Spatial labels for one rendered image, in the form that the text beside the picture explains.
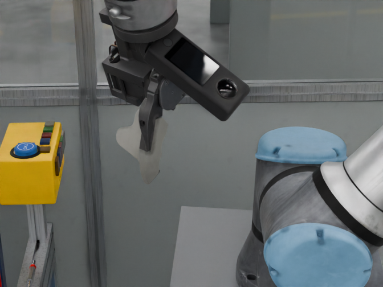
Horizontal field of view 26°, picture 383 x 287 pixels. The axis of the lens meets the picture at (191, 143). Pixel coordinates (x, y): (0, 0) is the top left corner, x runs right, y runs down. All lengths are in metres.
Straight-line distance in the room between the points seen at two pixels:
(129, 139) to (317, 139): 0.26
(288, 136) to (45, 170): 0.53
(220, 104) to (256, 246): 0.31
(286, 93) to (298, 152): 0.92
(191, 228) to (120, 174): 0.74
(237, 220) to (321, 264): 0.40
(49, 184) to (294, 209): 0.63
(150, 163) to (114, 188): 1.09
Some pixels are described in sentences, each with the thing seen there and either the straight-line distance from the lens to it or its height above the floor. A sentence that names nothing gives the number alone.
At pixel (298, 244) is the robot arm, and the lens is 0.93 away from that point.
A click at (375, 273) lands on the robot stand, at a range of 1.31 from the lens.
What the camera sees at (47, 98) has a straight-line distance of 1.95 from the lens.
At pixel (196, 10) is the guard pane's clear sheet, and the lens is 1.87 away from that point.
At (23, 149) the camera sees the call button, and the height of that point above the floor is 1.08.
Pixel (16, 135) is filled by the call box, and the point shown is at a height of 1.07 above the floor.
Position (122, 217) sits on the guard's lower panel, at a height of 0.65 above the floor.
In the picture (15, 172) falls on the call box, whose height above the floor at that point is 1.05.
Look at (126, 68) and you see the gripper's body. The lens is 0.93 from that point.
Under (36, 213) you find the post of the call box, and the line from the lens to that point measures 1.60.
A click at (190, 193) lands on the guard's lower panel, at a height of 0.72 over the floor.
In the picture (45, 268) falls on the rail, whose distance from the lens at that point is 1.58.
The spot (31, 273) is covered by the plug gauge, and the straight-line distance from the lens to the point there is 1.52.
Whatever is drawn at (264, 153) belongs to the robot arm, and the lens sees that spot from 1.06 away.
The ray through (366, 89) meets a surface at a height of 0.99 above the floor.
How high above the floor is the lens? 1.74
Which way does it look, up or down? 27 degrees down
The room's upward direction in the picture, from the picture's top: straight up
